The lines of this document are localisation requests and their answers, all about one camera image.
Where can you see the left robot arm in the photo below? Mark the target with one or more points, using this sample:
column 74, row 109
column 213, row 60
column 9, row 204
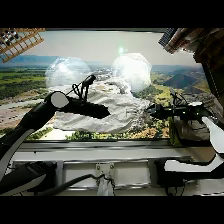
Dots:
column 33, row 116

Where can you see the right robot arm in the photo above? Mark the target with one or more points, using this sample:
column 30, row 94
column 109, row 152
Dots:
column 213, row 133

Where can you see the heap of clothes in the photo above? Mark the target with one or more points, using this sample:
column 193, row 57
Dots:
column 200, row 41

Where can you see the dark garment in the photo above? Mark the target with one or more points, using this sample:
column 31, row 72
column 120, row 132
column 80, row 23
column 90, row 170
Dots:
column 190, row 131

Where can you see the wooden lattice rack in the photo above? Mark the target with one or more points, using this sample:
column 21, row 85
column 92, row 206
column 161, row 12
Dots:
column 18, row 41

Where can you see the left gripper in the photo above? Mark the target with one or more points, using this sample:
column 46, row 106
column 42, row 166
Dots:
column 95, row 109

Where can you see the white marbled garment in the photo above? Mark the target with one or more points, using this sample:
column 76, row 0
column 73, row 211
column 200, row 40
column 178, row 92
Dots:
column 123, row 110

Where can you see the silver frame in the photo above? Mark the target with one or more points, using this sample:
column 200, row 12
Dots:
column 133, row 153

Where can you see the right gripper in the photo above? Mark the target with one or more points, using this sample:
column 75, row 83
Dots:
column 159, row 111

